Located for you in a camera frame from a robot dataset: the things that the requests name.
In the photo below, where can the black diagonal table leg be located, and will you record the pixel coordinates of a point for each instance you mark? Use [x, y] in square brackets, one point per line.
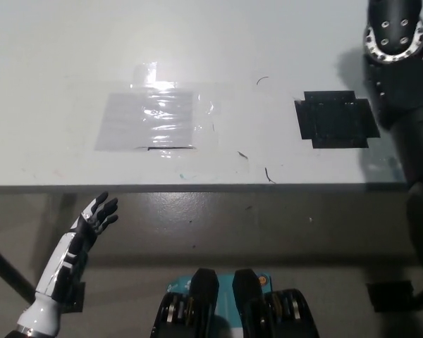
[5, 269]

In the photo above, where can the black tape patch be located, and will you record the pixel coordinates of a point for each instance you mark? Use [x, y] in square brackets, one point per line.
[335, 119]

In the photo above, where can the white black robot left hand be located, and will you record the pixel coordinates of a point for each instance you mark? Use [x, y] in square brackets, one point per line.
[65, 253]

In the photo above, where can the clear plastic tape cover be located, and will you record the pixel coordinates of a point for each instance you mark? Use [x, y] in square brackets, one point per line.
[211, 116]

